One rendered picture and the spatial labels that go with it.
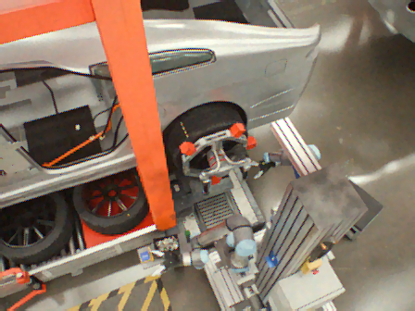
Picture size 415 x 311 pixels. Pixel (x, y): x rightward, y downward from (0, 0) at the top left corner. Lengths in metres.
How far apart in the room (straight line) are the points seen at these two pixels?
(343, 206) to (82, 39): 1.71
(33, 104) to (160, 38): 1.55
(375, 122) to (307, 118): 0.77
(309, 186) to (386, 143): 2.97
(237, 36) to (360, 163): 2.28
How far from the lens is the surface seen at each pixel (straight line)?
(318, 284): 2.47
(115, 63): 1.60
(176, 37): 2.54
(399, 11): 4.51
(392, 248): 4.12
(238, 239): 2.23
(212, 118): 2.95
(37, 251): 3.46
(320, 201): 1.74
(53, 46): 2.47
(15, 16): 1.46
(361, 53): 5.49
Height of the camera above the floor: 3.55
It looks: 59 degrees down
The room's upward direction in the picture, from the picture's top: 1 degrees clockwise
